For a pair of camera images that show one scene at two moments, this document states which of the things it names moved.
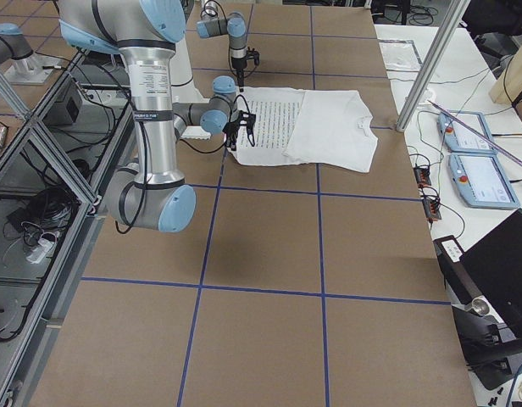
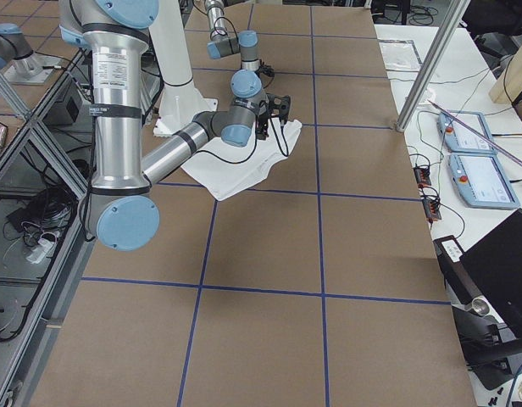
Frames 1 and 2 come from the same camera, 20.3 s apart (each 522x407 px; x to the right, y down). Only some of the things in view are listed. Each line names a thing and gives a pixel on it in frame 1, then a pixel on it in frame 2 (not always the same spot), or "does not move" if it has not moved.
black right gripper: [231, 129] → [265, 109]
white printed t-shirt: [292, 125] → [224, 170]
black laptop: [501, 267] does not move
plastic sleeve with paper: [400, 54] does not move
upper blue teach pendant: [458, 137] does not move
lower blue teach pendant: [483, 181] does not move
